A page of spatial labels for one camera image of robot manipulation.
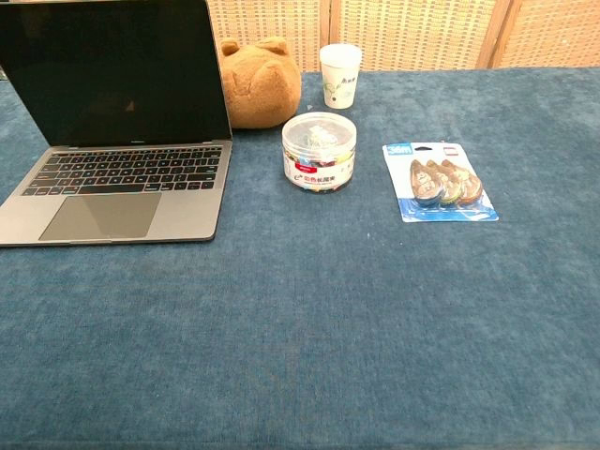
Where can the clear tub of binder clips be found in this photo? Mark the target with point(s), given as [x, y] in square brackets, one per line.
[319, 159]

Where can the grey laptop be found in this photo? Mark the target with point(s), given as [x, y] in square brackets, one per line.
[140, 211]

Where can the woven wooden folding screen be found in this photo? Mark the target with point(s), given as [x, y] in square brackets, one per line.
[412, 33]

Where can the brown capybara plush toy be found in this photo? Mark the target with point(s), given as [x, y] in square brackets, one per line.
[262, 89]

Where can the blue table cloth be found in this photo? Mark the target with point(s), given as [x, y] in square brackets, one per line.
[328, 328]

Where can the correction tape blister pack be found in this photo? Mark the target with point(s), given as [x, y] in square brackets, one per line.
[440, 187]

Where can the white paper cup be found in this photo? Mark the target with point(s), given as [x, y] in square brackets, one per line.
[340, 79]

